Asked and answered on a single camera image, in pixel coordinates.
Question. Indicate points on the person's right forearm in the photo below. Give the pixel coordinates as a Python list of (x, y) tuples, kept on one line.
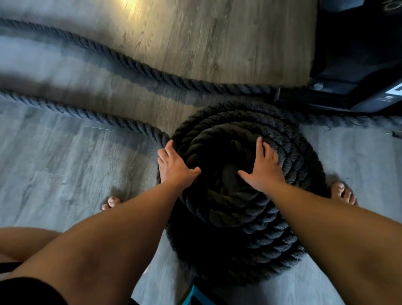
[(339, 238)]

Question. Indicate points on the person's left foot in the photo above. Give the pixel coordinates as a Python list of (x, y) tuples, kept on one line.
[(112, 202)]

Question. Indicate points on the person's left thumb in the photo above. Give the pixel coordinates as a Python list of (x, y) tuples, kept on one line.
[(194, 172)]

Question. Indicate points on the person's right thumb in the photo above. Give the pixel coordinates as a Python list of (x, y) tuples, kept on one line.
[(246, 175)]

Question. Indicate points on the person's left middle finger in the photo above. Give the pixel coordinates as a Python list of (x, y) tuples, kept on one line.
[(163, 155)]

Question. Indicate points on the person's left hand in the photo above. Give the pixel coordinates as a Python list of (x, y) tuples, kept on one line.
[(175, 171)]

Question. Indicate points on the black shorts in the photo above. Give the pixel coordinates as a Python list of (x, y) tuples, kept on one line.
[(28, 292)]

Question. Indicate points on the person's left leg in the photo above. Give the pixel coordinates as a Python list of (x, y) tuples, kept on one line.
[(25, 243)]

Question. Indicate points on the person's right middle finger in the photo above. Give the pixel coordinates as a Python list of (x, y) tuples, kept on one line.
[(268, 150)]

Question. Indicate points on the person's right foot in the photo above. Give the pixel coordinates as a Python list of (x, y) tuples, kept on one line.
[(342, 192)]

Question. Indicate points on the teal and black object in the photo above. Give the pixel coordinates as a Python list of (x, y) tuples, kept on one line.
[(196, 297)]

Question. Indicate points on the person's foot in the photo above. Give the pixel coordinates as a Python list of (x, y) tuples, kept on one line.
[(112, 202), (342, 192)]

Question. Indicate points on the person's left forearm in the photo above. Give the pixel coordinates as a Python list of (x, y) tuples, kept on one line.
[(103, 245)]

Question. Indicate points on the black exercise machine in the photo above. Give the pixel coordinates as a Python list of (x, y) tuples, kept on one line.
[(355, 53)]

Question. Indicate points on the person's right hand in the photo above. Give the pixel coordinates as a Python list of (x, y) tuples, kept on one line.
[(266, 174)]

